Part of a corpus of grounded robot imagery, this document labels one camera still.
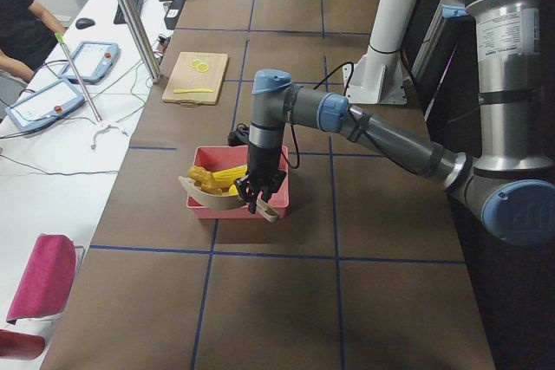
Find bamboo cutting board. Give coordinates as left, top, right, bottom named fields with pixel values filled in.
left=162, top=52, right=228, bottom=105

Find person in black shirt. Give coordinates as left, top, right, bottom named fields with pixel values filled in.
left=1, top=0, right=66, bottom=82

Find yellow toy corn cob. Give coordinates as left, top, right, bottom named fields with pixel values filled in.
left=212, top=165, right=247, bottom=188

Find yellow plastic toy knife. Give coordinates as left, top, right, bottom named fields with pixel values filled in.
left=173, top=88, right=214, bottom=94

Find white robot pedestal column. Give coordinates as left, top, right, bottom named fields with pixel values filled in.
left=346, top=0, right=416, bottom=105

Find aluminium frame post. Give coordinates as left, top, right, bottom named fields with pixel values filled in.
left=117, top=0, right=162, bottom=84

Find metal rod with hook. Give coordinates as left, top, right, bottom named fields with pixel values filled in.
left=55, top=32, right=128, bottom=150

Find pink cloth on stand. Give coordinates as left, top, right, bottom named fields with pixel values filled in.
left=6, top=234, right=78, bottom=325

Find near lemon slice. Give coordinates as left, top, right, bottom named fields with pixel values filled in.
left=194, top=62, right=210, bottom=73

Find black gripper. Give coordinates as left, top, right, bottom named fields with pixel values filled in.
left=247, top=144, right=281, bottom=215

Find brown toy ginger root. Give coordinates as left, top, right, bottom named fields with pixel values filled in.
left=187, top=166, right=225, bottom=195

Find beige plastic dustpan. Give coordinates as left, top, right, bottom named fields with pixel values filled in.
left=178, top=176, right=279, bottom=223

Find pink plastic bin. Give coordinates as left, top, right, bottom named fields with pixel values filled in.
left=186, top=146, right=291, bottom=220

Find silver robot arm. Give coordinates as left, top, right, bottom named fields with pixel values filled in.
left=237, top=0, right=554, bottom=246

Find far teach pendant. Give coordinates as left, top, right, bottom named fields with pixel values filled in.
left=71, top=41, right=120, bottom=85

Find black computer mouse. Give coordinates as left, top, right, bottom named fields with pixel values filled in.
left=75, top=17, right=95, bottom=29

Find near teach pendant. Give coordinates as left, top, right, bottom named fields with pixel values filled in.
left=6, top=79, right=85, bottom=133

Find teach pendant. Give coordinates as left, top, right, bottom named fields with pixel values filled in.
left=6, top=79, right=85, bottom=133
left=71, top=41, right=120, bottom=85

